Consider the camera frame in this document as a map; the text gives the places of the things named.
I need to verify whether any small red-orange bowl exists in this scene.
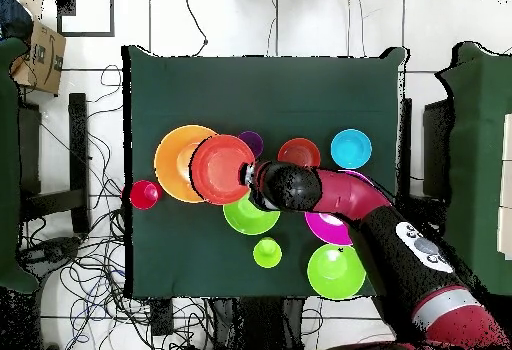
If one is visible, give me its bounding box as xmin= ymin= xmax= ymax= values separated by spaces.
xmin=277 ymin=137 xmax=322 ymax=168

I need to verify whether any large red-orange bowl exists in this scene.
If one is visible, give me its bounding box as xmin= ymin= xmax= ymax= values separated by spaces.
xmin=189 ymin=133 xmax=256 ymax=206

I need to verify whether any cardboard box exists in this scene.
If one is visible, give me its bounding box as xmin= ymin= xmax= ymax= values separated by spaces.
xmin=9 ymin=19 xmax=67 ymax=96

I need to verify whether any dark blue bag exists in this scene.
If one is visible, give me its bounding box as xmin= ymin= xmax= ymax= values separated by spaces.
xmin=0 ymin=0 xmax=34 ymax=41

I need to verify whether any large pink bowl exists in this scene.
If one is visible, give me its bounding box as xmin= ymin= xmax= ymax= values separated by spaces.
xmin=303 ymin=168 xmax=375 ymax=247

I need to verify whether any green cup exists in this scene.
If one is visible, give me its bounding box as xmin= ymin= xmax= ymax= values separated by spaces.
xmin=252 ymin=236 xmax=283 ymax=270

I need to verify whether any purple cup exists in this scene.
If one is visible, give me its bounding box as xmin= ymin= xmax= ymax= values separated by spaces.
xmin=238 ymin=130 xmax=265 ymax=159

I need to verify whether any green cloth covered table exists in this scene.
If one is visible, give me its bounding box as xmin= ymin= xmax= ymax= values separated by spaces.
xmin=434 ymin=41 xmax=512 ymax=297
xmin=0 ymin=36 xmax=41 ymax=295

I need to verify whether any green bowl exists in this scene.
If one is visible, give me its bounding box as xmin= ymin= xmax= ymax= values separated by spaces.
xmin=222 ymin=191 xmax=281 ymax=236
xmin=306 ymin=243 xmax=367 ymax=301

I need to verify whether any red cup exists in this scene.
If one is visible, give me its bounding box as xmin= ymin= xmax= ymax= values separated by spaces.
xmin=128 ymin=179 xmax=164 ymax=211

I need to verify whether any dark green tablecloth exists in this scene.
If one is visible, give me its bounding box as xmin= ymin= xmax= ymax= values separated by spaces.
xmin=121 ymin=44 xmax=409 ymax=300

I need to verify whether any grey pedestal leg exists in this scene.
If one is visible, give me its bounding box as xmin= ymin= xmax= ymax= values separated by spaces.
xmin=19 ymin=236 xmax=83 ymax=273

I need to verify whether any large orange bowl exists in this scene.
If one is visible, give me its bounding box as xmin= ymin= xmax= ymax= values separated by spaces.
xmin=153 ymin=124 xmax=219 ymax=204

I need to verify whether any black metal stand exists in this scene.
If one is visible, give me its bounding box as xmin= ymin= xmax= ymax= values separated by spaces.
xmin=17 ymin=92 xmax=91 ymax=235

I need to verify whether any small blue bowl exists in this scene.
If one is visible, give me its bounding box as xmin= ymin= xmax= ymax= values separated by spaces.
xmin=330 ymin=128 xmax=374 ymax=170

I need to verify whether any black cabinet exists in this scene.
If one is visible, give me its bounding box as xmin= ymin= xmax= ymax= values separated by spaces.
xmin=422 ymin=99 xmax=455 ymax=203

